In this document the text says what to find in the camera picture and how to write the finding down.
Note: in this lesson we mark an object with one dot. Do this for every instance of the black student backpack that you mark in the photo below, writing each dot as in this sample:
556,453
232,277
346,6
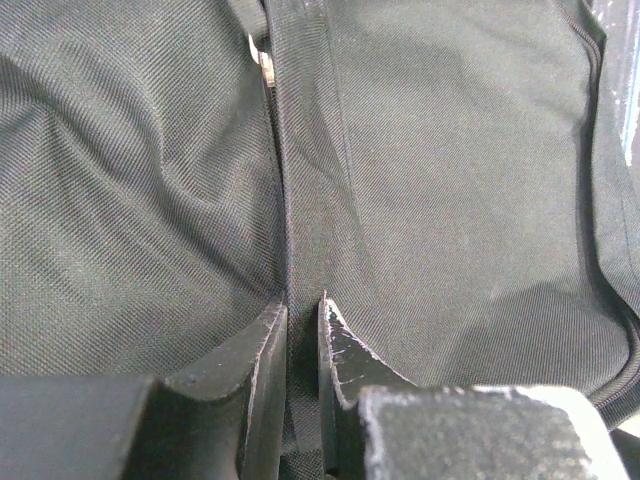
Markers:
449,173

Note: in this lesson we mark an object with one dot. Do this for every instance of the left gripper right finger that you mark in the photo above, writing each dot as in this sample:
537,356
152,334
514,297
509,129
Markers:
375,424

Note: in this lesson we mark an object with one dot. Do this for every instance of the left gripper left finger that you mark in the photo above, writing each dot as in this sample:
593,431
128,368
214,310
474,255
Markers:
219,418

